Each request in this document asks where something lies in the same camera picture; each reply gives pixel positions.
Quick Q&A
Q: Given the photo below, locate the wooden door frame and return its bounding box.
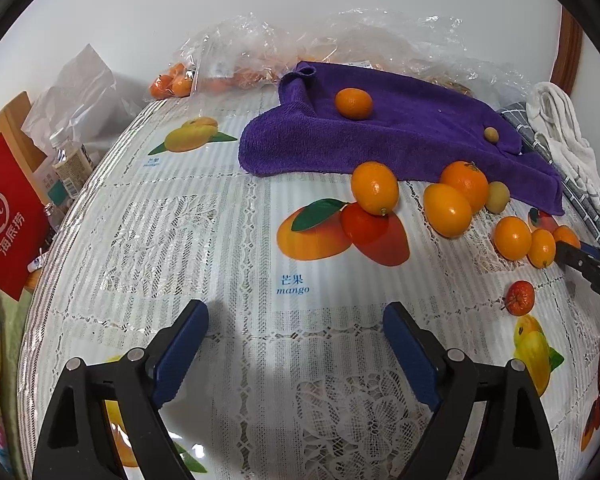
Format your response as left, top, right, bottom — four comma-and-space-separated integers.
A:
549, 6, 585, 97

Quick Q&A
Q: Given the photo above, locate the small kumquat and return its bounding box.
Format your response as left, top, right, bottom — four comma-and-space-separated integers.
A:
527, 229, 557, 268
551, 225, 582, 251
493, 216, 533, 261

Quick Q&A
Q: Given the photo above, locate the purple towel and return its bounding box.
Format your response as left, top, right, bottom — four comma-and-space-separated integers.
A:
237, 61, 566, 216

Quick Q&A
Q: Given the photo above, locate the pile of bagged tangerines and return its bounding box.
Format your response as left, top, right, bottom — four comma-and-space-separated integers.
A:
149, 62, 268, 101

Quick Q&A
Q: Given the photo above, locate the small red hawthorn fruit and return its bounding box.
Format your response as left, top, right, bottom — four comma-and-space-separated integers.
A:
501, 280, 536, 317

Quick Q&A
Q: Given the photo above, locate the clear plastic bottle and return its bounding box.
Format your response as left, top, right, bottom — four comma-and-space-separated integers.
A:
49, 129, 95, 200

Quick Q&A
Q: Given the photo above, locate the white towel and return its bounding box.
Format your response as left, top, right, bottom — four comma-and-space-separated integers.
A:
525, 82, 600, 223

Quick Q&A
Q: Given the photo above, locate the large clear plastic bag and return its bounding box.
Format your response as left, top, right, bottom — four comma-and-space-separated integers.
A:
280, 7, 533, 111

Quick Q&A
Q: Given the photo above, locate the pile of bagged longans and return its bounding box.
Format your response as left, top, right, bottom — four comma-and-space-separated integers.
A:
427, 76, 473, 96

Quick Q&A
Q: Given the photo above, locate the large round kumquat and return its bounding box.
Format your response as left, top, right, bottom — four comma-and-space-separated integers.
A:
351, 161, 400, 217

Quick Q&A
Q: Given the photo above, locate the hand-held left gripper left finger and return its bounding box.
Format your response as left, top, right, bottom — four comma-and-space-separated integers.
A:
32, 299, 210, 480

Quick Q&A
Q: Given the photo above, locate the white plastic bag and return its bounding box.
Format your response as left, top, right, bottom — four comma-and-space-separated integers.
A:
21, 44, 146, 158

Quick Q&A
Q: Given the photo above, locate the stemmed tangerine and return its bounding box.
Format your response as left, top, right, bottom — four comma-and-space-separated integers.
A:
440, 161, 490, 213

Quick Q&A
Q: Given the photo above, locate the round orange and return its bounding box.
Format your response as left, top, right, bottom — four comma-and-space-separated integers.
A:
335, 87, 374, 121

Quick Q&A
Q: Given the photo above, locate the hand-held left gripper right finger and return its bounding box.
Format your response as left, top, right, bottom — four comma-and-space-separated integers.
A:
382, 301, 561, 480

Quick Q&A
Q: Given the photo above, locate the grey checked cloth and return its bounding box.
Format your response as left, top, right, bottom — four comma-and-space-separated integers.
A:
500, 101, 600, 247

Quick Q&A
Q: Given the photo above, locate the oval kumquat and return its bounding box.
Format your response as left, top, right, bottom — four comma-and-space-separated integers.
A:
423, 183, 473, 239

